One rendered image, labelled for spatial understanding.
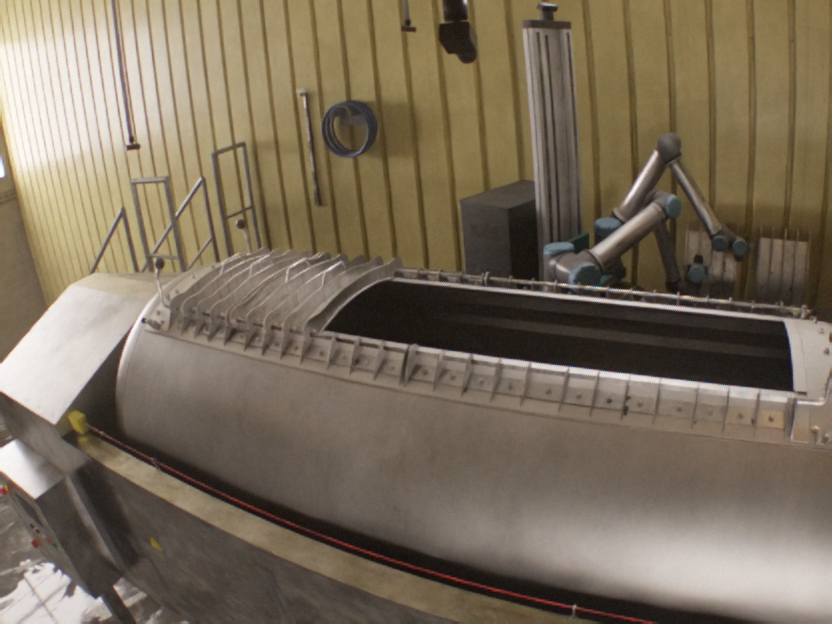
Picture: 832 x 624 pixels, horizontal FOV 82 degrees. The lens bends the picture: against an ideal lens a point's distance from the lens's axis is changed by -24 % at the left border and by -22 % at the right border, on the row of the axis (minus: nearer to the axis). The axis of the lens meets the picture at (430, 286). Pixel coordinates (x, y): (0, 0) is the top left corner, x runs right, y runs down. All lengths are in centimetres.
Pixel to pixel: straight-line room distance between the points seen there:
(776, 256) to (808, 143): 72
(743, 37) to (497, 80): 159
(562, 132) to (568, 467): 202
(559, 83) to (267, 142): 264
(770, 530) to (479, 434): 79
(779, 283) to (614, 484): 253
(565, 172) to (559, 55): 63
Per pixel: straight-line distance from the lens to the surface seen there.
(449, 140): 407
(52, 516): 292
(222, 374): 204
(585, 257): 274
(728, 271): 374
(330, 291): 205
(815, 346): 172
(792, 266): 378
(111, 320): 291
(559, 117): 309
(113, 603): 421
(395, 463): 162
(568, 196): 319
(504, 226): 303
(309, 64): 456
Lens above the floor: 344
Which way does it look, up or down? 22 degrees down
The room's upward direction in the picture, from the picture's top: 6 degrees counter-clockwise
